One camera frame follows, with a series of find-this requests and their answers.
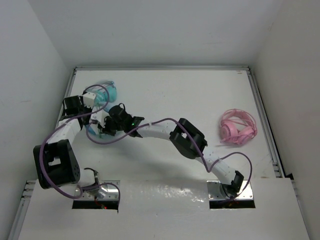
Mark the pink headphones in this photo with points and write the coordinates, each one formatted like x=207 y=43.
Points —
x=237 y=127

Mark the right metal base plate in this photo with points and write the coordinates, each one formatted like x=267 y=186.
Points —
x=217 y=193

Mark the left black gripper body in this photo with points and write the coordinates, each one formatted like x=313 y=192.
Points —
x=84 y=110

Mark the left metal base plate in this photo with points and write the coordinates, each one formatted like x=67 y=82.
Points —
x=102 y=191

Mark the metal base plate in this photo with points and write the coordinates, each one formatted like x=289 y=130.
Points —
x=217 y=193
x=102 y=191

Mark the light blue headphones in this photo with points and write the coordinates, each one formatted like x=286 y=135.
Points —
x=95 y=130

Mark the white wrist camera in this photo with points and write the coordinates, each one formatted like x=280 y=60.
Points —
x=99 y=118
x=89 y=99

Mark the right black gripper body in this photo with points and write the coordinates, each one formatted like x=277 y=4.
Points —
x=112 y=126

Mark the teal headphones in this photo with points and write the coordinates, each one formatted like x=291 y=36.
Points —
x=105 y=91

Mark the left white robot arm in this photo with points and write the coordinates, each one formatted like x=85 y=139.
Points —
x=56 y=159

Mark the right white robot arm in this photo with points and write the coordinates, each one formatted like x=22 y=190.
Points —
x=187 y=139

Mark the white front cover board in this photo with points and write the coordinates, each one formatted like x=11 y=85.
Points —
x=179 y=210

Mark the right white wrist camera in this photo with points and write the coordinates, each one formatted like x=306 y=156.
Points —
x=99 y=118

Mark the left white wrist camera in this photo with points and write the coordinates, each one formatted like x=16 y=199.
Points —
x=89 y=99

